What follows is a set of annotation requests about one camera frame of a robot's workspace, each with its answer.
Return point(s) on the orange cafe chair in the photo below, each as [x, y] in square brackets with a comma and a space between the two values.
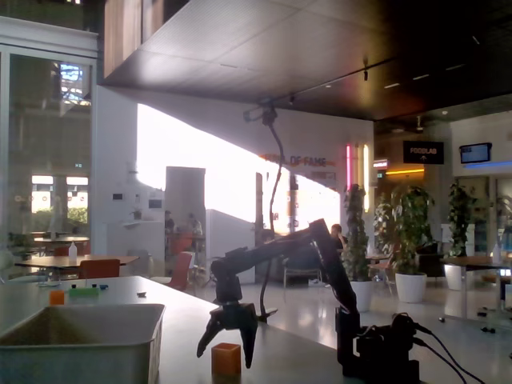
[98, 269]

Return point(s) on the wooden cafe table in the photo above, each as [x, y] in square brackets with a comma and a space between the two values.
[60, 261]

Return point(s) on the tall slim plant white pot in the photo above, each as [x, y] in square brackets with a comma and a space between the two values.
[356, 240]

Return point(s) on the clear plastic bottle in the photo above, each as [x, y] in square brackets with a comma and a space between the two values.
[72, 252]

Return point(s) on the white plastic bin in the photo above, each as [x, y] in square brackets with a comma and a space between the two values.
[80, 360]

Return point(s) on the bushy plant in white pot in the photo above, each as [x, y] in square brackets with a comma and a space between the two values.
[410, 286]

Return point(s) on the dark cafe table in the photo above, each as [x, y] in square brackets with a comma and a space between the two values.
[476, 262]

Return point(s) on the black gooseneck clamp mount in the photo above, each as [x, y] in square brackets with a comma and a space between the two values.
[262, 298]

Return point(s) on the metal frame chair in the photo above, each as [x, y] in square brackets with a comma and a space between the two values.
[302, 276]

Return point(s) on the leafy plant in white pot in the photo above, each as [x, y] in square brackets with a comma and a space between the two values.
[460, 216]

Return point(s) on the seated person in dark clothes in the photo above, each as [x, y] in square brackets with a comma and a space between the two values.
[338, 236]

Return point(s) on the white light tube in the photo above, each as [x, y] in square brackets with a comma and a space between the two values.
[365, 178]

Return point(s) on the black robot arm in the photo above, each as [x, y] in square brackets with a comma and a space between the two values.
[334, 264]

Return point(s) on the wall monitor screen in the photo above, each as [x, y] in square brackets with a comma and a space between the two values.
[475, 153]

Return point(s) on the black foodlab sign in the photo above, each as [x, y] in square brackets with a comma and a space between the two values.
[423, 152]

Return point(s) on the green flat block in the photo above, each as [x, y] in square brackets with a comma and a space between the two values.
[83, 292]

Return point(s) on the red cafe chair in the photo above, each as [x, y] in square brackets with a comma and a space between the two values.
[182, 270]

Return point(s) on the pink neon tube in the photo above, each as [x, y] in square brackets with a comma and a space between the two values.
[348, 168]

